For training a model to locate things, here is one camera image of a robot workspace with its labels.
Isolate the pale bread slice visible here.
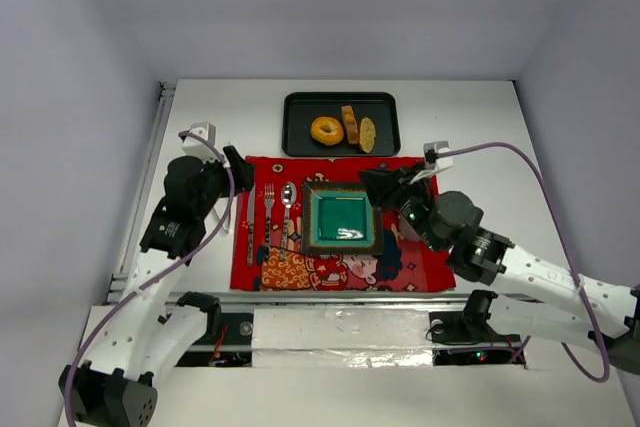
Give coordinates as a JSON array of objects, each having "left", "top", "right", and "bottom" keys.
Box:
[{"left": 359, "top": 117, "right": 376, "bottom": 154}]

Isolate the brown bread slice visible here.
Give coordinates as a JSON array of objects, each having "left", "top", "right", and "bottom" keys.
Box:
[{"left": 341, "top": 105, "right": 359, "bottom": 145}]

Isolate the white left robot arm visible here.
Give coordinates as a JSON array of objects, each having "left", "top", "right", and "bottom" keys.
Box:
[{"left": 59, "top": 143, "right": 255, "bottom": 426}]

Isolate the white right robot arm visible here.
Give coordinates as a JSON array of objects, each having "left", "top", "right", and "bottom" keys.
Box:
[{"left": 359, "top": 168, "right": 639, "bottom": 374}]

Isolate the teal square plate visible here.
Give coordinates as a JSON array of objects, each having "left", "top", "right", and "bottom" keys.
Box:
[{"left": 300, "top": 181, "right": 384, "bottom": 256}]

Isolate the black baking tray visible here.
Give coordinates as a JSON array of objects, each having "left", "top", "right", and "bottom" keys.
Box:
[{"left": 281, "top": 92, "right": 401, "bottom": 158}]

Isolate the glazed donut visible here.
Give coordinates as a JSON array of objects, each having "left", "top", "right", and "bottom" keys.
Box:
[{"left": 310, "top": 116, "right": 344, "bottom": 146}]

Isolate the red patterned placemat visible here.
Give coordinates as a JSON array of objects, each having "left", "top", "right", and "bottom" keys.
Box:
[{"left": 230, "top": 156, "right": 456, "bottom": 293}]

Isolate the silver foil covered panel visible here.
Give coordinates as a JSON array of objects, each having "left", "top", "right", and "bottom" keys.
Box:
[{"left": 251, "top": 307, "right": 433, "bottom": 369}]

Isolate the patterned handle fork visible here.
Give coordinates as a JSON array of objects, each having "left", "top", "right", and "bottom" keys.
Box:
[{"left": 263, "top": 183, "right": 275, "bottom": 265}]

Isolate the patterned handle knife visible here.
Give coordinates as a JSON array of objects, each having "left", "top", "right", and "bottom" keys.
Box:
[{"left": 246, "top": 186, "right": 256, "bottom": 267}]

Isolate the patterned handle spoon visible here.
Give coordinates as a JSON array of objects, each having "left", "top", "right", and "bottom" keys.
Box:
[{"left": 279, "top": 182, "right": 297, "bottom": 261}]

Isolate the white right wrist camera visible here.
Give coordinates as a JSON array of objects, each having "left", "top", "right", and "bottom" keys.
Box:
[{"left": 423, "top": 141, "right": 453, "bottom": 175}]

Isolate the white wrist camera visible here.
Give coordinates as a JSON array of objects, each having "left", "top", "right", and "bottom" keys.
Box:
[
  {"left": 423, "top": 141, "right": 453, "bottom": 175},
  {"left": 179, "top": 122, "right": 216, "bottom": 162}
]

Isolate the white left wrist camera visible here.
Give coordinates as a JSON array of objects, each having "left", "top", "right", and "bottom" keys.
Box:
[{"left": 179, "top": 122, "right": 216, "bottom": 162}]

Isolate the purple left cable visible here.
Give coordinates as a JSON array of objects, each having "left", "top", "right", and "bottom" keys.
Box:
[{"left": 62, "top": 130, "right": 236, "bottom": 427}]

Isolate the aluminium frame rail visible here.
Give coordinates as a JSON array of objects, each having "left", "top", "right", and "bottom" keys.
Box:
[{"left": 109, "top": 79, "right": 563, "bottom": 300}]

